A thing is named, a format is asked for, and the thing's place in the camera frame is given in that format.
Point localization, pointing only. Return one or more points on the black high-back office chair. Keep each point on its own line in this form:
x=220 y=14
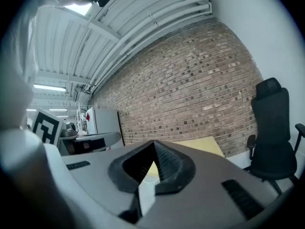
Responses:
x=271 y=128

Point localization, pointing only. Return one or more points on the ceiling light tube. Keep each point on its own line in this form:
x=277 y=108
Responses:
x=50 y=87
x=58 y=109

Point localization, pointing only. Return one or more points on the white appliance with red label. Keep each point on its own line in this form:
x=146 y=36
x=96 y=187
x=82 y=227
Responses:
x=90 y=120

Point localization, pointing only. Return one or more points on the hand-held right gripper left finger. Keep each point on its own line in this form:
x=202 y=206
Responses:
x=95 y=175

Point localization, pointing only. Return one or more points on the grey partition panel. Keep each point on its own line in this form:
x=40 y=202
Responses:
x=107 y=124

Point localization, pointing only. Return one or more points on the person's cream jacket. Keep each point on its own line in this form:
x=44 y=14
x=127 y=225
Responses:
x=26 y=44

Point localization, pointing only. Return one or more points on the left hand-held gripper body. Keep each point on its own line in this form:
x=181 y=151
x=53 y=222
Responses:
x=47 y=128

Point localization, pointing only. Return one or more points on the bright skylight panel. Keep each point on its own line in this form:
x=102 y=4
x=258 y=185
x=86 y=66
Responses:
x=78 y=8

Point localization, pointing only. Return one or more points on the bundle of white ceiling pipes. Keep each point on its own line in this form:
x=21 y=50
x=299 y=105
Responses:
x=147 y=25

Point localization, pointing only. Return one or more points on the white shelf rack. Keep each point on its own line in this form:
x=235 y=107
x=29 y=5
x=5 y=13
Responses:
x=81 y=120

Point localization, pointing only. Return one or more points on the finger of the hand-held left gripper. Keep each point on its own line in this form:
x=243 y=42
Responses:
x=104 y=137

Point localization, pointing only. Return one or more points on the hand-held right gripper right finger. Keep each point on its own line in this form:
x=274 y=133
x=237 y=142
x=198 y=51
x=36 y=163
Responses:
x=205 y=175

